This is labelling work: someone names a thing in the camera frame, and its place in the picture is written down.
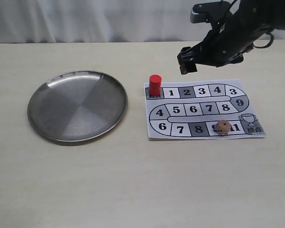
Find wooden die black pips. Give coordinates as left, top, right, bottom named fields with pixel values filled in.
left=215, top=120, right=231, bottom=136

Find paper number game board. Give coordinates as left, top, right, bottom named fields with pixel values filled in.
left=144, top=79, right=266, bottom=140

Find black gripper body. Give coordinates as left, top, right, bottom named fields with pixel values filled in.
left=189, top=23, right=275, bottom=67

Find red cylinder game piece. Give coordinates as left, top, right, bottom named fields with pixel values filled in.
left=149, top=75, right=162, bottom=96

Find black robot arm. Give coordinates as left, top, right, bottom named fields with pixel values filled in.
left=177, top=0, right=285, bottom=75

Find round stainless steel plate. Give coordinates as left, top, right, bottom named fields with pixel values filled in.
left=27, top=70, right=128, bottom=144

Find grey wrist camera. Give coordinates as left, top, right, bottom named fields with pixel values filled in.
left=190, top=0, right=230, bottom=24

